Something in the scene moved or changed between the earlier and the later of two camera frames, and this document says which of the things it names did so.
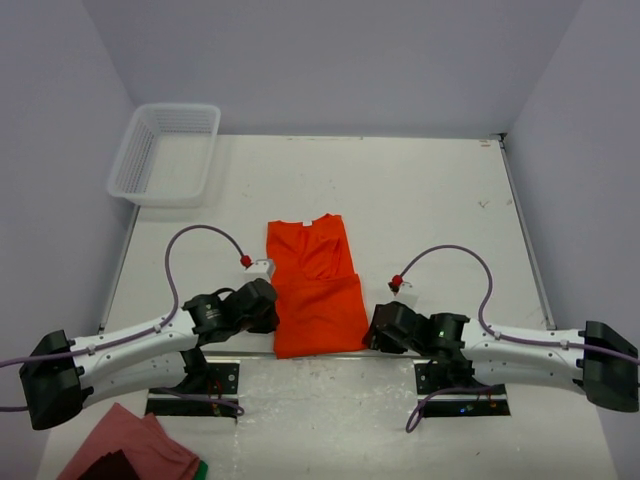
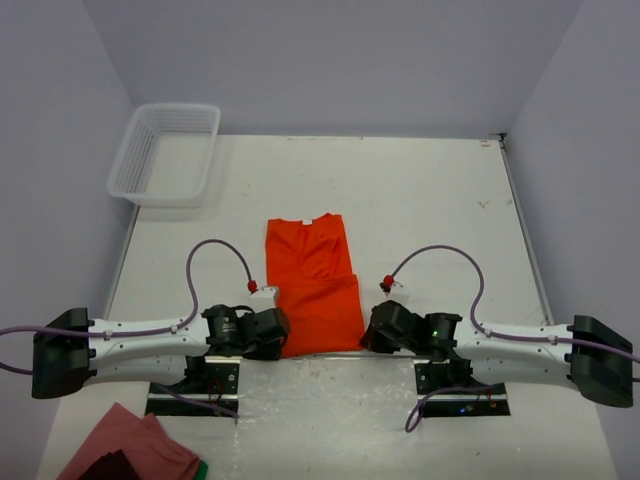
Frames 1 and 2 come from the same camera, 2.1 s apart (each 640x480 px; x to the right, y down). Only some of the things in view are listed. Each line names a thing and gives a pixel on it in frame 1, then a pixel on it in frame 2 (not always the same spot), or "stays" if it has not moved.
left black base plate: (210, 390) stays
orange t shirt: (321, 301) stays
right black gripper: (375, 340) stays
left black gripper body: (261, 324) → (259, 350)
